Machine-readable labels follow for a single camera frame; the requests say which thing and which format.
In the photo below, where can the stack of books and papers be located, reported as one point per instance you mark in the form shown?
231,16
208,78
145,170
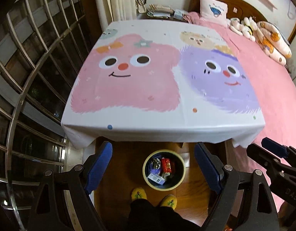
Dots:
160,12

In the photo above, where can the cartoon printed tablecloth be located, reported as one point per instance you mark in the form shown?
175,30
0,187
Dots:
150,89

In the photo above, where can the dark foil wrapper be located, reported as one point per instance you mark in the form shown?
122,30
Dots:
157,163

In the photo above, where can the cream curtain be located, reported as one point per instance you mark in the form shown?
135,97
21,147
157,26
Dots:
119,0

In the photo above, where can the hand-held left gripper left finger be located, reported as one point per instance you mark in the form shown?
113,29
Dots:
97,170

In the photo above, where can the yellow bee plush toy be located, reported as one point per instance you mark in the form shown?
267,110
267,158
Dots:
248,28

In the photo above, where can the dark wooden nightstand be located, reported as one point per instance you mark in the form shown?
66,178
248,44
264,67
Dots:
167,19

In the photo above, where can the dark blue bin yellow rim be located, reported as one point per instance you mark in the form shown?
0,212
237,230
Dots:
178,173

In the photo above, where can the wooden table leg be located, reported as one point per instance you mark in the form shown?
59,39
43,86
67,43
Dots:
182,145

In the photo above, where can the white purple small box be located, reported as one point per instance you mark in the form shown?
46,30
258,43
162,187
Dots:
156,178

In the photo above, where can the rolled cartoon bear quilt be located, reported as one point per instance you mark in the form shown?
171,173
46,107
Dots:
273,41

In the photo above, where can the person's black trousers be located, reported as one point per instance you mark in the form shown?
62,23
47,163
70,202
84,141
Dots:
150,219

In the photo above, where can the light blue tissue box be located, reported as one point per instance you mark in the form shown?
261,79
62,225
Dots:
179,14

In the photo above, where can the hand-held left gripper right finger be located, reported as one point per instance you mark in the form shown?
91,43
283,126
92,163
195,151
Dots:
208,168

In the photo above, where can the white pillow blue print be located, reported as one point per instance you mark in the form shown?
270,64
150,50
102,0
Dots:
212,9

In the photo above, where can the carved wooden headboard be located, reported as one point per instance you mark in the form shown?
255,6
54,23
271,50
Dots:
244,7

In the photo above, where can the purple plastic bag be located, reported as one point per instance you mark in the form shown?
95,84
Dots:
151,169

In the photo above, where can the yellow embroidered slipper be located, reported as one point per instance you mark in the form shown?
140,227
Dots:
139,194
169,201

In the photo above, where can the white plush toy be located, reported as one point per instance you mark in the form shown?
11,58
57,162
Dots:
235,25

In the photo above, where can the red packet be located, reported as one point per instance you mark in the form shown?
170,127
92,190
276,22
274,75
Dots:
167,165

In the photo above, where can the pink bed blanket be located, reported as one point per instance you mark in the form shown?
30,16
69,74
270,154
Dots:
277,96

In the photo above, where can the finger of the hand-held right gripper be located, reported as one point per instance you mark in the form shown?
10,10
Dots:
263,156
274,147

